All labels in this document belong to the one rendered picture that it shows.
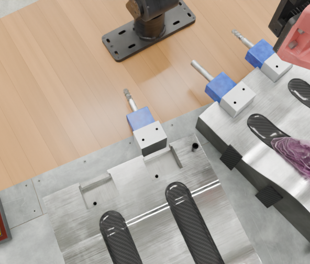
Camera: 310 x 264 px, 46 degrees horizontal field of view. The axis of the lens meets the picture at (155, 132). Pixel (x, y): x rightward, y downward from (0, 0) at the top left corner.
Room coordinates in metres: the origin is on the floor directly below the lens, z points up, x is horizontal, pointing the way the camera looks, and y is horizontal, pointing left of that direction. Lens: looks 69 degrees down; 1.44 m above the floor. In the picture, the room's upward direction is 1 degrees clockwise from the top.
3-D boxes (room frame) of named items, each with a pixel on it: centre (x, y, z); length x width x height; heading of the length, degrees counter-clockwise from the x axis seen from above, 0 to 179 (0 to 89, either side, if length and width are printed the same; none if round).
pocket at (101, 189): (0.12, 0.09, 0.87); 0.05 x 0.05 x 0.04; 25
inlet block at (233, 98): (0.32, -0.11, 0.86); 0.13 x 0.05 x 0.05; 42
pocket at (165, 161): (0.16, -0.01, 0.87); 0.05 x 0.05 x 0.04; 25
